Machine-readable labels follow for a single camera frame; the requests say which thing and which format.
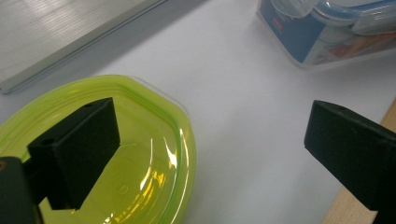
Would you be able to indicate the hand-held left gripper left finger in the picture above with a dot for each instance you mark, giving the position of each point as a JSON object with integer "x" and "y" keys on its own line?
{"x": 77, "y": 149}

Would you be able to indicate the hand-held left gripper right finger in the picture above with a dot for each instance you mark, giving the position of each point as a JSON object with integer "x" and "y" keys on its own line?
{"x": 351, "y": 149}

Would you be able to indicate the green lidded plastic container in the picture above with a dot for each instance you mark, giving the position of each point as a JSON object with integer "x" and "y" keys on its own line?
{"x": 149, "y": 149}

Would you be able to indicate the aluminium bar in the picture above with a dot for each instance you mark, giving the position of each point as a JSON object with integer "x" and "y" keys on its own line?
{"x": 53, "y": 34}

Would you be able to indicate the clear container with blue lid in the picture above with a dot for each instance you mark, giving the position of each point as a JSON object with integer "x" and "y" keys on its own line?
{"x": 299, "y": 34}

